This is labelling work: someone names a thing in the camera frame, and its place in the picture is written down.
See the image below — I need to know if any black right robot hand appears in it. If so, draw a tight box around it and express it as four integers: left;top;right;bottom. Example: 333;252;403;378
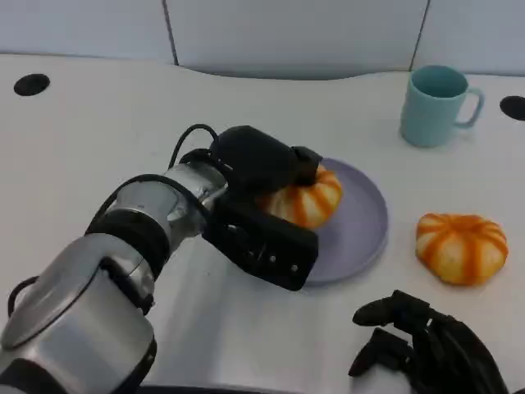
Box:
348;290;512;394

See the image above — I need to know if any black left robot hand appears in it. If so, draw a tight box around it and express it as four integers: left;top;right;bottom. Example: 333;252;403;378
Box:
208;125;325;193

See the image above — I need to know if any orange white toy bread roll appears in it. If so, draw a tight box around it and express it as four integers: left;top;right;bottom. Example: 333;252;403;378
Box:
256;163;344;230
415;213;509;286

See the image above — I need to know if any lilac plate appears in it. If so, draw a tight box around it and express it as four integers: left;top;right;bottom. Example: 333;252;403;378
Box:
305;158;390;288

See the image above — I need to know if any grey partition panel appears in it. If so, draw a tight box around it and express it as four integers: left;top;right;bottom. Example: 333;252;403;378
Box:
409;0;525;78
0;0;180;66
163;0;430;81

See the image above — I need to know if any pale green mug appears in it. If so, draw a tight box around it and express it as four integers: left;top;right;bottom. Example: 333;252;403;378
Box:
399;64;486;148

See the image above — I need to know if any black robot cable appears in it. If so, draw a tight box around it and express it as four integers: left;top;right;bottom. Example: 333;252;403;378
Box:
84;174;208;237
167;124;221;169
7;275;40;319

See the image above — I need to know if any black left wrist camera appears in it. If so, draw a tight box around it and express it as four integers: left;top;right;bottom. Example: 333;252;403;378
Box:
203;195;320;292

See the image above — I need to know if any black table cable grommet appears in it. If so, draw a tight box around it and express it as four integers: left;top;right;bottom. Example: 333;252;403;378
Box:
12;73;51;98
499;95;525;121

